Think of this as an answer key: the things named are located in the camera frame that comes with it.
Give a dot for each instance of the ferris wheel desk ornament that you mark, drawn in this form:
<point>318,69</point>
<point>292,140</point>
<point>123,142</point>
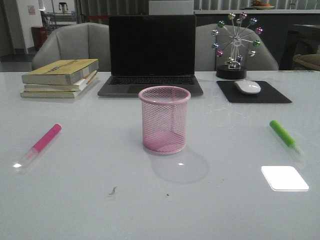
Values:
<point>232,69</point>

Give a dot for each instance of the fruit bowl on counter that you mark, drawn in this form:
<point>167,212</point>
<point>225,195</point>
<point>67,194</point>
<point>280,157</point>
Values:
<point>260,5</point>

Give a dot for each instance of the right grey armchair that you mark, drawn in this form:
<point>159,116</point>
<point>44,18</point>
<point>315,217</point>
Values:
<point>255,58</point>

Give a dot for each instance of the pink mesh pen holder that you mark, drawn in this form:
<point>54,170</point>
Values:
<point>164,118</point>

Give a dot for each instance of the pink highlighter pen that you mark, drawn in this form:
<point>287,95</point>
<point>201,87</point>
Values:
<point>39,146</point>

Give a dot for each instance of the cream book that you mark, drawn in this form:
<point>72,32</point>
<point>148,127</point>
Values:
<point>54,95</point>
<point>76,87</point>

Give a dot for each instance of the left grey armchair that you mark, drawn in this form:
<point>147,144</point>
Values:
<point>79,41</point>

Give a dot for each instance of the grey laptop computer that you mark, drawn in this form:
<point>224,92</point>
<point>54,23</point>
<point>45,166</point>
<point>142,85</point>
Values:
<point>151,50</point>

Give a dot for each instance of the white computer mouse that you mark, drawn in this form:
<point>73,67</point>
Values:
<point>247,87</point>

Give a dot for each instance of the grey armchair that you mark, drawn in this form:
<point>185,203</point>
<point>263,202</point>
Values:
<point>79,41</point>
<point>255,58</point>

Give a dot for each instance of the green highlighter pen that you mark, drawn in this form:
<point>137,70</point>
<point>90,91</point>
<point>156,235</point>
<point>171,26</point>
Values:
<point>289,141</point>

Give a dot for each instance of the top yellow book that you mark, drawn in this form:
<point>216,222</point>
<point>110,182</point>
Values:
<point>61,72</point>

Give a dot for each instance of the dark side table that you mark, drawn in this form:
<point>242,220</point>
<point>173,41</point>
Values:
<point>301,39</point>

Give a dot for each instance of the black mouse pad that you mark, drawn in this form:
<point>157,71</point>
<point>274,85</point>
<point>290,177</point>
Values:
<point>263,94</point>

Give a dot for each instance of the bottom cream book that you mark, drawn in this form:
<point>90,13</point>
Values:
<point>54,95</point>

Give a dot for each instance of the red trash bin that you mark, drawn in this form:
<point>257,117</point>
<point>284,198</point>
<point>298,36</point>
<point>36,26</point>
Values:
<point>39,35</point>

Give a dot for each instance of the middle cream book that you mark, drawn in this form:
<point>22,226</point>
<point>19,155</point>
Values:
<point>76,87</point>

